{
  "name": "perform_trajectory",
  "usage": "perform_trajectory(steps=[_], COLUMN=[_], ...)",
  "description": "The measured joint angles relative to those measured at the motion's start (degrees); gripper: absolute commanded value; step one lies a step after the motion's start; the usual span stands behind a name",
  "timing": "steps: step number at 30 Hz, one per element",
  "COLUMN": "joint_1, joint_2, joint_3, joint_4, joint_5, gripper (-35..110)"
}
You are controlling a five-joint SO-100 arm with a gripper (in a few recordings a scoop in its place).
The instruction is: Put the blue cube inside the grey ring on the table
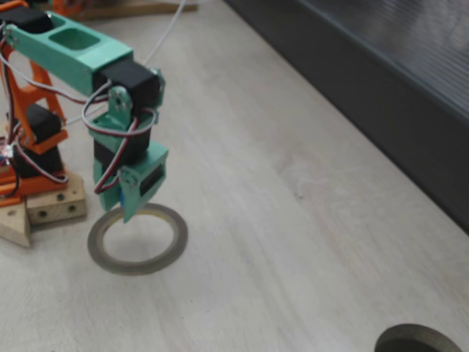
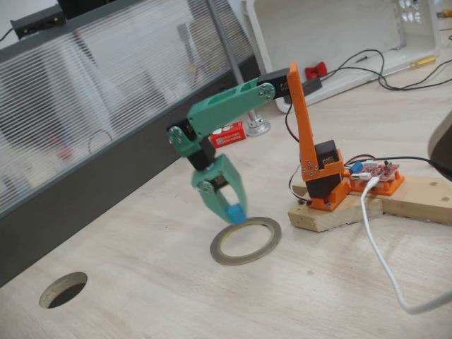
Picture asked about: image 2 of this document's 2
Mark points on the frosted desk partition grey frame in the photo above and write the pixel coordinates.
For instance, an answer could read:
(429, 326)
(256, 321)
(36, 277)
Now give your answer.
(106, 88)

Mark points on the small red clamp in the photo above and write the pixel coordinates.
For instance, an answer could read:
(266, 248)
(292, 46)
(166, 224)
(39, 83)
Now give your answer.
(312, 72)

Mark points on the small red carton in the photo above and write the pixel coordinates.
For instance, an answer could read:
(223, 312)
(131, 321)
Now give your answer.
(227, 136)

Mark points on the white plastic crate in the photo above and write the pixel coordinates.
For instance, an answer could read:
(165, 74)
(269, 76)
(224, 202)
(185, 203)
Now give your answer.
(335, 28)

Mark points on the black box device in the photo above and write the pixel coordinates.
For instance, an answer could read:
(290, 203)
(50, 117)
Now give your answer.
(39, 21)

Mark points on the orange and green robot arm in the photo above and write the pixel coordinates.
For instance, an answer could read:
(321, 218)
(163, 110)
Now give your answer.
(303, 123)

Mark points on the black power strip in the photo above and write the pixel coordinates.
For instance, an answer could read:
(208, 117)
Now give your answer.
(312, 86)

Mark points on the red controller circuit board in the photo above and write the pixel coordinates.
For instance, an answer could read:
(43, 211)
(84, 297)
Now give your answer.
(381, 171)

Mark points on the grey rounded object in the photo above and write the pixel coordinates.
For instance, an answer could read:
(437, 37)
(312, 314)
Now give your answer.
(443, 141)

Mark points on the small blue cube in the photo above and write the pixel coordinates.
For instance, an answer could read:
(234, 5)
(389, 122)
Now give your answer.
(236, 213)

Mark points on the black monitor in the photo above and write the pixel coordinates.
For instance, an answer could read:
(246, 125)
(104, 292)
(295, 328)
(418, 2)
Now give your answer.
(92, 7)

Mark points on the orange controller board mount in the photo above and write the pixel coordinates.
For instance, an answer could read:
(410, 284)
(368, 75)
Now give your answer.
(392, 187)

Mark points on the short wooden base block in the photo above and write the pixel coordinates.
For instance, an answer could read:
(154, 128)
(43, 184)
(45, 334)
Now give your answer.
(318, 219)

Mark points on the long wooden plank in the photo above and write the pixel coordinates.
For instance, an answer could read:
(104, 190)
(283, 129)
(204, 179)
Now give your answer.
(416, 201)

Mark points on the silver partition post with foot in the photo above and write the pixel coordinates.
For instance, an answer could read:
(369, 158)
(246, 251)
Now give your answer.
(226, 42)

